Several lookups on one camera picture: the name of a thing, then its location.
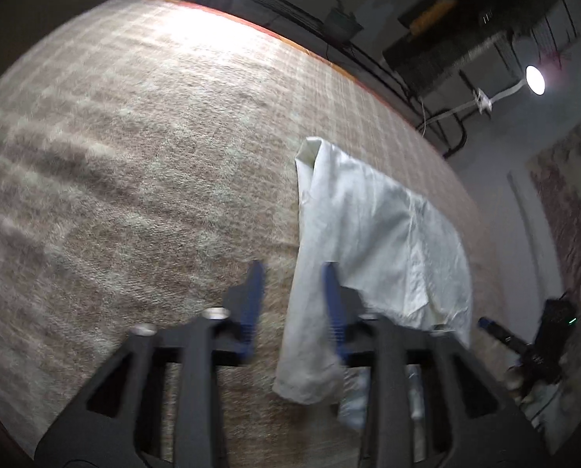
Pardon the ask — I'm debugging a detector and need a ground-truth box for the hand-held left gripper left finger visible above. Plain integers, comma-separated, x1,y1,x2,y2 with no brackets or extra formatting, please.
34,259,267,468

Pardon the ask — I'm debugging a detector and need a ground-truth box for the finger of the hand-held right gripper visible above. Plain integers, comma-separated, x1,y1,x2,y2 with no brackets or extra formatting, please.
478,316,529,355

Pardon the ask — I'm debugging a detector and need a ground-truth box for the dark storage rack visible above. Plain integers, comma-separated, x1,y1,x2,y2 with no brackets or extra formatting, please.
381,0,580,96

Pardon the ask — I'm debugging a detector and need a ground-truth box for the white garment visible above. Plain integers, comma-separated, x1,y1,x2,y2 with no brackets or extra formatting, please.
272,136,474,431

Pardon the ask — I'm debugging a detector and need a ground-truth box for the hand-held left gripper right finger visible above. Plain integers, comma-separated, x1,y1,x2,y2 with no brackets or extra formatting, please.
321,262,551,468

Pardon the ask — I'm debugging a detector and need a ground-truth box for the black metal frame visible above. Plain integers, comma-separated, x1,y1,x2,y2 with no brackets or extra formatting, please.
172,0,469,160

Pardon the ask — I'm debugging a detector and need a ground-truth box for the patterned wall hanging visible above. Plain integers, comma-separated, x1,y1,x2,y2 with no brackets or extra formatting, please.
528,122,581,313

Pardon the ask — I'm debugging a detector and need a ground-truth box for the beige woven blanket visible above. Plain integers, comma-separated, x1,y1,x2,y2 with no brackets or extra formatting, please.
0,0,515,459

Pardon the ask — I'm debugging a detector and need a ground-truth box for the white desk lamp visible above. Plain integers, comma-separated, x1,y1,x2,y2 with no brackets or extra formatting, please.
468,63,547,114

